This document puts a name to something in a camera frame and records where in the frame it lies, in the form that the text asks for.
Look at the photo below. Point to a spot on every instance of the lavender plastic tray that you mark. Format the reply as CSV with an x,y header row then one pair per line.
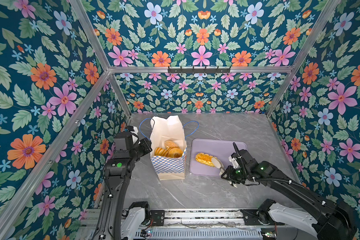
x,y
220,149

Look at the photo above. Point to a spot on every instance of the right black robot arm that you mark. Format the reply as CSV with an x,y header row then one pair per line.
x,y
318,216

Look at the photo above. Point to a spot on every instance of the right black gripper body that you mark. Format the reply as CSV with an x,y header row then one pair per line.
x,y
236,175

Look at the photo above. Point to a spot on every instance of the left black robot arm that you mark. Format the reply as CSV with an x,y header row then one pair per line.
x,y
117,175

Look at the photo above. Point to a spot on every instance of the ring shaped pretzel bread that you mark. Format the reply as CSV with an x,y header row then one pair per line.
x,y
175,153

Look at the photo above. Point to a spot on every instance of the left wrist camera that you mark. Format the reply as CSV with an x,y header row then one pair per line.
x,y
127,139

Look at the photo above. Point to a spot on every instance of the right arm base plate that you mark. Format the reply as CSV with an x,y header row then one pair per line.
x,y
252,217

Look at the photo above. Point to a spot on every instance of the ridged long bread roll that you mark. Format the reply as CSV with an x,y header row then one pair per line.
x,y
161,152

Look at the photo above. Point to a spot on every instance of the braided pastry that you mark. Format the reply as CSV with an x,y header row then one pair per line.
x,y
205,159

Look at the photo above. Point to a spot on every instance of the round orange bun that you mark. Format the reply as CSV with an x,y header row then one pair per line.
x,y
170,144

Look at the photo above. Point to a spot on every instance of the checkered paper bag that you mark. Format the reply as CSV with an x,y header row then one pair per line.
x,y
168,137

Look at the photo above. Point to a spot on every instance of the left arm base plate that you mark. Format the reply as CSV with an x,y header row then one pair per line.
x,y
157,218

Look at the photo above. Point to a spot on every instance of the black hook rail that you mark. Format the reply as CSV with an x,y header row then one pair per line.
x,y
199,70

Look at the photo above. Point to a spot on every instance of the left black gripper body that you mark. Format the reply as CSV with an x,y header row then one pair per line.
x,y
141,148

